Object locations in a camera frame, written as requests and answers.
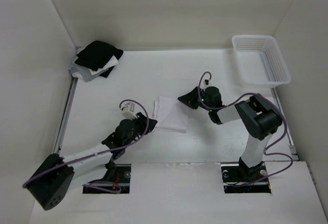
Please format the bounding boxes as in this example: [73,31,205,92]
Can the white plastic mesh basket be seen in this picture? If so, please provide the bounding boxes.
[232,35,291,90]

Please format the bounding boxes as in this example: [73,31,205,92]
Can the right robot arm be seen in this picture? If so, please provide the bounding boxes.
[177,87,283,183]

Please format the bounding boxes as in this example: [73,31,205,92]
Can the left aluminium table rail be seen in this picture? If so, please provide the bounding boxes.
[51,77,78,154]

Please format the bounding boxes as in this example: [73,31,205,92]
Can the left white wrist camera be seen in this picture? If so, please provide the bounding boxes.
[121,102,137,120]

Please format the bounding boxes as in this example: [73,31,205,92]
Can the bottom black folded tank top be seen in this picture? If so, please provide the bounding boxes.
[99,66,115,78]

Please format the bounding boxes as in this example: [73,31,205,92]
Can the white folded tank top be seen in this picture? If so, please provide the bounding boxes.
[73,54,120,76]

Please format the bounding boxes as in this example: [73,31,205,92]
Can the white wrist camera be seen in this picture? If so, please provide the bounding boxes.
[202,79,212,88]
[121,102,137,120]

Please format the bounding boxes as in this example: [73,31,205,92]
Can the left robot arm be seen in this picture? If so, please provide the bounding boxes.
[23,112,157,211]

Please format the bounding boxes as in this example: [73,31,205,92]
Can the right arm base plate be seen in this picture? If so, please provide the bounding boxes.
[221,163,271,194]

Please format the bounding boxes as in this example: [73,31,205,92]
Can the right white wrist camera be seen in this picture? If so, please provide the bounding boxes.
[202,79,212,88]

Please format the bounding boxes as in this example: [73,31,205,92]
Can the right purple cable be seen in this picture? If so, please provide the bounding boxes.
[198,71,294,184]

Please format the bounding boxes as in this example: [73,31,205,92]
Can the aluminium table rail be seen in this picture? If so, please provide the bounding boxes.
[51,77,78,154]
[271,88,299,161]

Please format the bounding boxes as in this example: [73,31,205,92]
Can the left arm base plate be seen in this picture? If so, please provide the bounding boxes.
[83,164,132,194]

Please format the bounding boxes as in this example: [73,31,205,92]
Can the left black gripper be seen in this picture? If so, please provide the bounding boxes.
[124,112,156,147]

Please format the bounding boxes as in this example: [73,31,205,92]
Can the white tank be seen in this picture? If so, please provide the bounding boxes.
[153,96,189,133]
[73,54,120,76]

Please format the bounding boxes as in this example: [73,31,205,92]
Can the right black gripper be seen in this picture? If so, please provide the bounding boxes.
[178,86,212,112]

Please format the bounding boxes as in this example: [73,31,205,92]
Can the right aluminium table rail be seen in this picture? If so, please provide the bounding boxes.
[271,88,299,161]

